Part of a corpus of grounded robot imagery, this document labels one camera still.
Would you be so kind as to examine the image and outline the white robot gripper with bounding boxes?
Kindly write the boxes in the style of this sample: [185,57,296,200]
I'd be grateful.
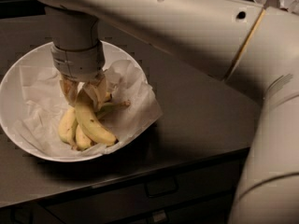
[50,42,107,111]

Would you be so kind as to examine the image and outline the large front yellow banana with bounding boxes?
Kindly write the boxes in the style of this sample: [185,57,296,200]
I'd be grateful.
[75,90,118,146]

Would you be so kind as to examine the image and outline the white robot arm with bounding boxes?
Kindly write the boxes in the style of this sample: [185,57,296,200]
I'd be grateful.
[37,0,299,224]

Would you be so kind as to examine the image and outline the greenish middle banana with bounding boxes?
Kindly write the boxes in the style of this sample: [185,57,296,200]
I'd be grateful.
[75,99,132,151]

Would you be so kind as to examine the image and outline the large white bowl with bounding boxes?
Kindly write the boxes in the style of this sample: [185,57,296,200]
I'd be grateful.
[0,43,154,162]

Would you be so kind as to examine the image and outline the left yellow banana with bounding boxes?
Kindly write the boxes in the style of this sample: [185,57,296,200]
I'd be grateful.
[58,107,78,148]

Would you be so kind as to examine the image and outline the white crumpled paper sheet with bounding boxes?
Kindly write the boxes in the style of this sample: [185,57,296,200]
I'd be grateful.
[13,60,162,161]

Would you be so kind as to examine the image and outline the dark upper drawer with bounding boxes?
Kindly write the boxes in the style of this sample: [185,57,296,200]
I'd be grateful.
[42,152,247,224]

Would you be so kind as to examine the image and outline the dark drawer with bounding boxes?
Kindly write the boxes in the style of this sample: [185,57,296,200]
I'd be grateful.
[42,152,247,224]
[128,191,233,224]

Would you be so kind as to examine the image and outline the dark lower drawer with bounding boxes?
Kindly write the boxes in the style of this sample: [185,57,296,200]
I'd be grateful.
[128,191,233,224]

